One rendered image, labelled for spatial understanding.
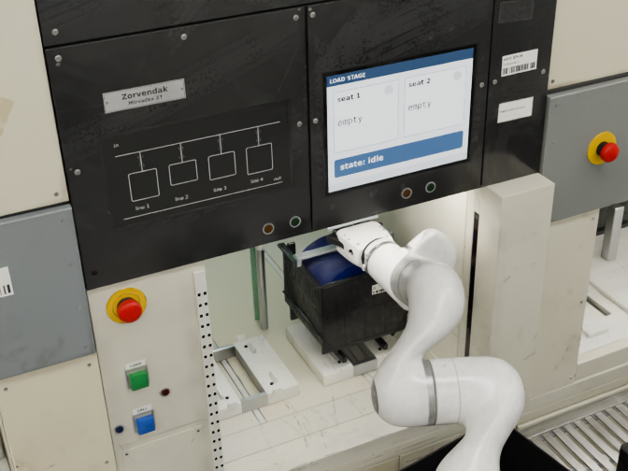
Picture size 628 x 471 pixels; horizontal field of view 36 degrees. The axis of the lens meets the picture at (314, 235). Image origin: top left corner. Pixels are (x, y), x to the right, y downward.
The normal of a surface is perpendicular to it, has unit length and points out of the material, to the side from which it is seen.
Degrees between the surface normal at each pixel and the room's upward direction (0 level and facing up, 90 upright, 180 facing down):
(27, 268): 90
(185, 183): 90
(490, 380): 29
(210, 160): 90
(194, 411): 90
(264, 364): 0
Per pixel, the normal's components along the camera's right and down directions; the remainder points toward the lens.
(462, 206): -0.90, 0.24
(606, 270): -0.03, -0.86
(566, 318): 0.43, 0.45
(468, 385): -0.03, -0.33
